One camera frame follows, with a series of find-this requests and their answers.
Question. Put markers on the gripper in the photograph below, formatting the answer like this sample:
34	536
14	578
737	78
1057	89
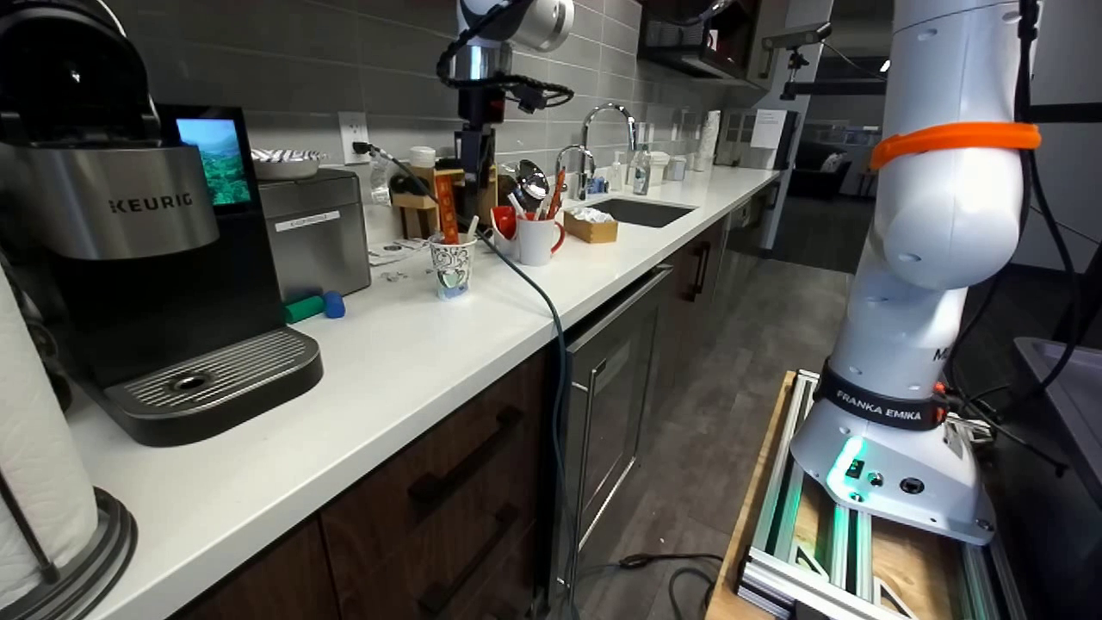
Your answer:
479	142

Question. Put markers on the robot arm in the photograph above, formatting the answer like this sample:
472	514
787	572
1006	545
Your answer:
930	215

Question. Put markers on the white mug with red inside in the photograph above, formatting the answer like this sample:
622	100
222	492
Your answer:
504	226

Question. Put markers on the patterned paper cup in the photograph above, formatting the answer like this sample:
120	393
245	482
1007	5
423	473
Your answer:
453	269

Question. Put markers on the metal ladles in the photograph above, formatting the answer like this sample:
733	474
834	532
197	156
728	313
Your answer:
532	181

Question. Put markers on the wooden knife block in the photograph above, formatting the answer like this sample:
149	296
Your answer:
422	202

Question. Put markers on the white stir stick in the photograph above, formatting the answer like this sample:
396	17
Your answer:
472	227

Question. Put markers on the bundle of stir sticks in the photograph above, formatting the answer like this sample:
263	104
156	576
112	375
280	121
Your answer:
551	196

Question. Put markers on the clear glass jar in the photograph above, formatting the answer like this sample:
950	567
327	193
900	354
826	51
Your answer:
381	182

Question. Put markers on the small chrome tap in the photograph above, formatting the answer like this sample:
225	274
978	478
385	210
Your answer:
585	159

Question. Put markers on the tall chrome tap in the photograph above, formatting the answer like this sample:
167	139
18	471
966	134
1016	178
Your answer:
603	112

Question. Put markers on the heap of paper sachets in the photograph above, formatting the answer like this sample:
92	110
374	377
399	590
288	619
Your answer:
396	251

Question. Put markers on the white soap bottle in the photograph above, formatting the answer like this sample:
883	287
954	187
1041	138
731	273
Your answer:
616	172

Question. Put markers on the wooden box of sachets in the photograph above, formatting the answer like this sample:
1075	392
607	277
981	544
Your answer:
592	228

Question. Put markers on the clear soap bottle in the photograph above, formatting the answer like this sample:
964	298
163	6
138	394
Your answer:
641	172

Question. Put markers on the sink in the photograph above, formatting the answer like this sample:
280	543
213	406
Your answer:
641	213

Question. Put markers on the white container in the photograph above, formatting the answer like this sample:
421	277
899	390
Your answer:
659	168

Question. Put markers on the silver metal box appliance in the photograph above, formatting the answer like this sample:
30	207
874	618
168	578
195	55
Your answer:
314	232

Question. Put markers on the striped bowl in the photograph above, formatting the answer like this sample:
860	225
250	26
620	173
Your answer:
286	162

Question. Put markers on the green and blue cylinder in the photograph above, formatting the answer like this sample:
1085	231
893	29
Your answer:
312	306

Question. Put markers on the cabinet door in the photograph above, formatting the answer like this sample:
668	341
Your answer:
702	327

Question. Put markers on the white paper notice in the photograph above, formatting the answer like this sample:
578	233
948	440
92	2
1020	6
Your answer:
769	129

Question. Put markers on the stainless appliance door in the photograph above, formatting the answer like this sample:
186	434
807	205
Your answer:
616	413

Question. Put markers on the dark sofa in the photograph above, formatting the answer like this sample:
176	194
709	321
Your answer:
818	168

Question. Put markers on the drawer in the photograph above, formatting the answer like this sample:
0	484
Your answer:
387	482
508	585

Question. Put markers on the black and silver coffee machine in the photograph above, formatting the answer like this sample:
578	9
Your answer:
129	258

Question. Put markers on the white paper towel roll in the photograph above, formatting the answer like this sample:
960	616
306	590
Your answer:
34	448

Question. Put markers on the metal paper towel holder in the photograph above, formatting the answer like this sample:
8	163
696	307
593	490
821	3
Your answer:
95	560

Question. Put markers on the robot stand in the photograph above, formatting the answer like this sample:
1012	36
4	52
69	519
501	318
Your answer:
904	568

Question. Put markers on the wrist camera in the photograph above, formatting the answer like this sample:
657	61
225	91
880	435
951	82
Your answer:
531	98

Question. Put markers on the wall socket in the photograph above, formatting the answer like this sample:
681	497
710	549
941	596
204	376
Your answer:
353	129

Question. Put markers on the wall cabinet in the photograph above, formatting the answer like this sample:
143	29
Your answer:
697	39

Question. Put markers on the camera on mount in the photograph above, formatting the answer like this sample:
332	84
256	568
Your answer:
796	39

